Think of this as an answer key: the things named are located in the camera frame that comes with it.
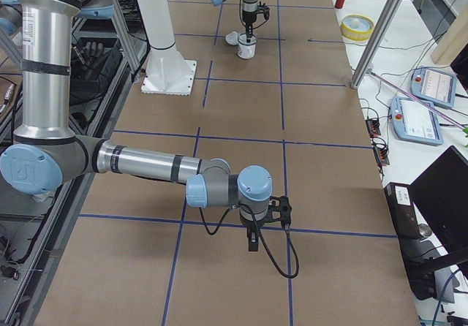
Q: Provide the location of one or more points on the wooden board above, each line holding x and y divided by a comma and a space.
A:
453, 42

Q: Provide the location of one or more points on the near teach pendant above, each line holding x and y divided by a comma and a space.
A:
413, 122

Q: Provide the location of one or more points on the black monitor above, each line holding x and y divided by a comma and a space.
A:
440, 194

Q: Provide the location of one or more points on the far teach pendant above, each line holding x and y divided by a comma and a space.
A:
435, 86

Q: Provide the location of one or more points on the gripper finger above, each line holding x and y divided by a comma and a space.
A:
249, 33

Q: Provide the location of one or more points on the upper orange black adapter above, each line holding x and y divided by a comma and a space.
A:
373, 127

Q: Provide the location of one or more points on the black computer box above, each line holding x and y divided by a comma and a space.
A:
402, 211

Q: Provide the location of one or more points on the white enamel mug blue rim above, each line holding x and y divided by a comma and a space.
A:
246, 52

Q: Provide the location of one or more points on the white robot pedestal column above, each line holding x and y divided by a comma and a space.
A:
167, 72

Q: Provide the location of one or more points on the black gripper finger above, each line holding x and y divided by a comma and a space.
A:
252, 240

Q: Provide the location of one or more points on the lower orange black adapter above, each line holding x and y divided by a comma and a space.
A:
381, 156

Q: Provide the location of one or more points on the yellow tape roll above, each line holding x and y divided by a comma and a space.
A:
357, 27

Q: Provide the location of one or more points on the orange black adapter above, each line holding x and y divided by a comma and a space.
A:
373, 127
381, 156

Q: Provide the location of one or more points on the aluminium frame post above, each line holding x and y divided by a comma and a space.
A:
384, 21

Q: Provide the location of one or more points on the white ceramic lid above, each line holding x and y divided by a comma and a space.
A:
232, 38

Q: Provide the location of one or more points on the teach pendant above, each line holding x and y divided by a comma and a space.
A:
435, 86
413, 122

